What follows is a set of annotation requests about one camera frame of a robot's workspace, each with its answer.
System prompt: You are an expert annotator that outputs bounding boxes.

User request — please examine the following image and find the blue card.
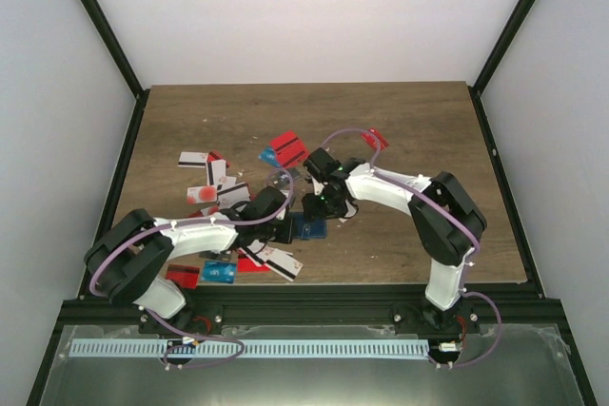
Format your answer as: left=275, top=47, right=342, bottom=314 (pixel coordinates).
left=201, top=261, right=237, bottom=284
left=259, top=146, right=281, bottom=168

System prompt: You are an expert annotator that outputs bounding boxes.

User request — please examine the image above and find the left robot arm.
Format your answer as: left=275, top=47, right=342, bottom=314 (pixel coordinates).
left=85, top=186, right=293, bottom=334

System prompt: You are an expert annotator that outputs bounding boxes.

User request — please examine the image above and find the white striped card bottom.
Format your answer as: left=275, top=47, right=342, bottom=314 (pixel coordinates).
left=237, top=241, right=304, bottom=281

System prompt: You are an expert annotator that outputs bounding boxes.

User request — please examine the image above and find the red striped card top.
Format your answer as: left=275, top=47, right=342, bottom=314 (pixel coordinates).
left=269, top=130, right=309, bottom=168

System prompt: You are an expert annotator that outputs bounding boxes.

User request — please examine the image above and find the red card far right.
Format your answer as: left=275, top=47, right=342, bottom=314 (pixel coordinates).
left=361, top=127, right=389, bottom=151

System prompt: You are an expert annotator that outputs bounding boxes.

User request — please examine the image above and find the blue card top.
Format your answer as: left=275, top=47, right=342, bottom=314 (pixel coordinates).
left=259, top=146, right=281, bottom=168

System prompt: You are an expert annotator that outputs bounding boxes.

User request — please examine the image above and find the black aluminium frame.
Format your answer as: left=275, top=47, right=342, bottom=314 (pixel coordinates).
left=28, top=0, right=597, bottom=405

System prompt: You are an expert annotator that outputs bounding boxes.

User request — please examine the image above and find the white red-circle card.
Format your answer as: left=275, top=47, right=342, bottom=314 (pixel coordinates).
left=187, top=185, right=218, bottom=204

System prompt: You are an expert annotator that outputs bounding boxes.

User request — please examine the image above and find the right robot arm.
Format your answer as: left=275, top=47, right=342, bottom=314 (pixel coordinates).
left=302, top=148, right=487, bottom=333

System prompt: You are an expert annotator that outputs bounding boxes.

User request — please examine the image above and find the light blue slotted rail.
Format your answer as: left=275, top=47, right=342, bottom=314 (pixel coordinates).
left=69, top=338, right=429, bottom=359

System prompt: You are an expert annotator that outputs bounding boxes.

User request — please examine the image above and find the white striped card upright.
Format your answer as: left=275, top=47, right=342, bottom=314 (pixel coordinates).
left=206, top=159, right=226, bottom=186

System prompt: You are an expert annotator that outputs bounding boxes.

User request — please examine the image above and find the red striped card bottom-left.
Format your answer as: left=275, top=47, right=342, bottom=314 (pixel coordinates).
left=166, top=264, right=201, bottom=290

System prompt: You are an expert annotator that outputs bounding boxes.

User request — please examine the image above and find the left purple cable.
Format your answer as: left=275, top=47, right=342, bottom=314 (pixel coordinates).
left=88, top=166, right=295, bottom=372

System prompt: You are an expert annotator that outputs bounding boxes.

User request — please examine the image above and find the blue leather card holder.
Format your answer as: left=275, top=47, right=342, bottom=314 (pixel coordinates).
left=291, top=212, right=327, bottom=241

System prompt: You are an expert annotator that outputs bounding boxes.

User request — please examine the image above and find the white striped card top-left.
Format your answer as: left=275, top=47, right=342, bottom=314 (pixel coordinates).
left=177, top=151, right=208, bottom=168

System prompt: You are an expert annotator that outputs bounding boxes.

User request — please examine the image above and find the black VIP card top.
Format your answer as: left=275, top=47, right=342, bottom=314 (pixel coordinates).
left=265, top=167, right=303, bottom=190

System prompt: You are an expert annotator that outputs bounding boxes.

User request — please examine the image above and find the blue card bottom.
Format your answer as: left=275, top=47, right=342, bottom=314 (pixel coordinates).
left=201, top=261, right=237, bottom=284

